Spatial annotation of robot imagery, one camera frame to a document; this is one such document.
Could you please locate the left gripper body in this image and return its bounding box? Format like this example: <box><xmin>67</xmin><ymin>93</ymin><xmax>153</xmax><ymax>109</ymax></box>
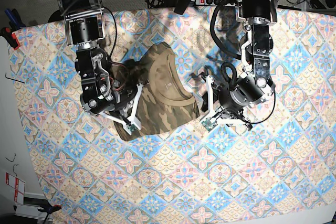
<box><xmin>200</xmin><ymin>74</ymin><xmax>249</xmax><ymax>132</ymax></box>

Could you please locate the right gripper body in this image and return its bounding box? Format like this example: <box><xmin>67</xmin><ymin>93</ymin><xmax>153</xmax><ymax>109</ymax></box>
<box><xmin>99</xmin><ymin>83</ymin><xmax>143</xmax><ymax>135</ymax></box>

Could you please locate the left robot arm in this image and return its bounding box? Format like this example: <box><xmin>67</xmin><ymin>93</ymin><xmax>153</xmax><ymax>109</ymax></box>
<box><xmin>200</xmin><ymin>0</ymin><xmax>277</xmax><ymax>131</ymax></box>

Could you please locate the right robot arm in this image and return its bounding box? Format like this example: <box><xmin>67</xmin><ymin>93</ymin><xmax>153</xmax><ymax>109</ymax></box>
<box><xmin>58</xmin><ymin>0</ymin><xmax>143</xmax><ymax>135</ymax></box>

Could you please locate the black blue clamp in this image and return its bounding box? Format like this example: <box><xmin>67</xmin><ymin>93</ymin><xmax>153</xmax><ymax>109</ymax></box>
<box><xmin>38</xmin><ymin>202</ymin><xmax>62</xmax><ymax>224</ymax></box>

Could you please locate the red black clamp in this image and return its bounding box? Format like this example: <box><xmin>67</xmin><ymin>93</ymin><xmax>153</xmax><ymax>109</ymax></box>
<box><xmin>1</xmin><ymin>8</ymin><xmax>26</xmax><ymax>50</ymax></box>

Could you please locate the black allen key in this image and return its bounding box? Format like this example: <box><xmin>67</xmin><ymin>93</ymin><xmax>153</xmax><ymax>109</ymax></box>
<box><xmin>5</xmin><ymin>73</ymin><xmax>26</xmax><ymax>85</ymax></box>

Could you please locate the patterned tile tablecloth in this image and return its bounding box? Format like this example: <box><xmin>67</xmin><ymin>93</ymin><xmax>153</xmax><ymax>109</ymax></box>
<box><xmin>9</xmin><ymin>10</ymin><xmax>335</xmax><ymax>223</ymax></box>

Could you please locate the white power strip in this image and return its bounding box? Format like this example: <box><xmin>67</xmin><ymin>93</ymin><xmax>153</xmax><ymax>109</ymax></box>
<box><xmin>194</xmin><ymin>0</ymin><xmax>220</xmax><ymax>6</ymax></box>

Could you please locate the camouflage T-shirt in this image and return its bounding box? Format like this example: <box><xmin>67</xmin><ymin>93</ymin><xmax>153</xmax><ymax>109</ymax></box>
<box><xmin>112</xmin><ymin>42</ymin><xmax>199</xmax><ymax>141</ymax></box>

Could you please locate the red white label card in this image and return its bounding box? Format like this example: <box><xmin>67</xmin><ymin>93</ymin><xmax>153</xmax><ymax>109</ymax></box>
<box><xmin>5</xmin><ymin>173</ymin><xmax>25</xmax><ymax>205</ymax></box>

